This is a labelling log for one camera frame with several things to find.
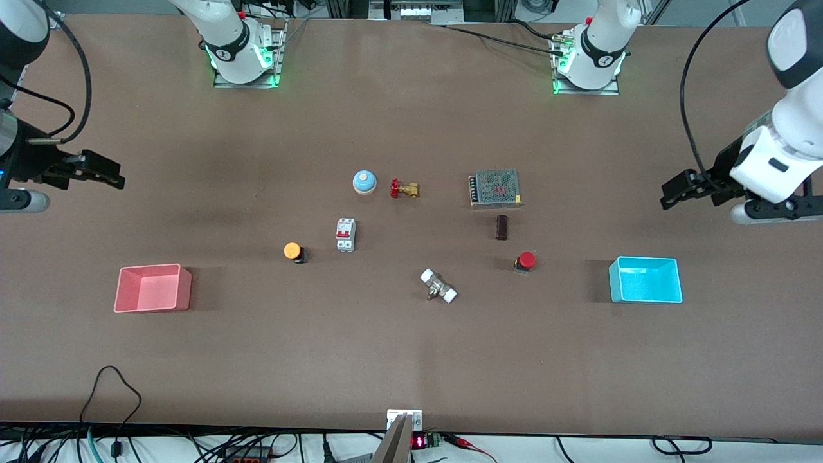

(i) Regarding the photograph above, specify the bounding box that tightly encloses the black looped cable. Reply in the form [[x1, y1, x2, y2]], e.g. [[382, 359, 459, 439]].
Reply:
[[653, 436, 712, 456]]

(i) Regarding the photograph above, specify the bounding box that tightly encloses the black cable across table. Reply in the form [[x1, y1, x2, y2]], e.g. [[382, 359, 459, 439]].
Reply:
[[442, 19, 568, 52]]

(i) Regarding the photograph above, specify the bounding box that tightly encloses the red clip lead cable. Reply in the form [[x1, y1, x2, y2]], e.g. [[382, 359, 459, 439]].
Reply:
[[444, 434, 499, 463]]

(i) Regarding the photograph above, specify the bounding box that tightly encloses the silver metal rack frame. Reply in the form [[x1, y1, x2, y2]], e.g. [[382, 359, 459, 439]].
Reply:
[[328, 0, 515, 24]]

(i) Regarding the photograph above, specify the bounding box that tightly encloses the cyan plastic bin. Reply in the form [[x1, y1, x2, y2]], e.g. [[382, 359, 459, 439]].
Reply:
[[609, 257, 683, 304]]

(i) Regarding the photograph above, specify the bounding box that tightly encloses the pink plastic bin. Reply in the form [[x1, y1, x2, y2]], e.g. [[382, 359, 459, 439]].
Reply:
[[114, 264, 192, 314]]

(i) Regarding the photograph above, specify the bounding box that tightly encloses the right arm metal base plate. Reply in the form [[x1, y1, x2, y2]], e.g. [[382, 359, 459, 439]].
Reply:
[[214, 19, 284, 89]]

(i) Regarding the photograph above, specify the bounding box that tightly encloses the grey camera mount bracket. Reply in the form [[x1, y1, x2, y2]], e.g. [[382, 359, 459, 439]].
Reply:
[[373, 409, 424, 463]]

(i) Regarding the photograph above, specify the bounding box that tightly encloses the metal mesh power supply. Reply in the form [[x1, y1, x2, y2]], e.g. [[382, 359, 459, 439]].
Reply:
[[468, 168, 522, 210]]

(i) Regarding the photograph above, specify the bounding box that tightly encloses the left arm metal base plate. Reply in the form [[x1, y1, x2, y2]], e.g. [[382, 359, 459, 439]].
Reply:
[[552, 32, 620, 96]]

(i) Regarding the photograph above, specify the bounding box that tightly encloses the black cable with inline box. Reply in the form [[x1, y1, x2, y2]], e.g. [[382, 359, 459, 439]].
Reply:
[[80, 365, 143, 461]]

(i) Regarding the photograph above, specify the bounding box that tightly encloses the black power strip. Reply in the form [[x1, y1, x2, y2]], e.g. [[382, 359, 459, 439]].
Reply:
[[222, 447, 271, 463]]

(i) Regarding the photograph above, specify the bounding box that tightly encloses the white metal pipe fitting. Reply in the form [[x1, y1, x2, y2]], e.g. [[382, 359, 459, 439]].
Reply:
[[420, 269, 458, 304]]

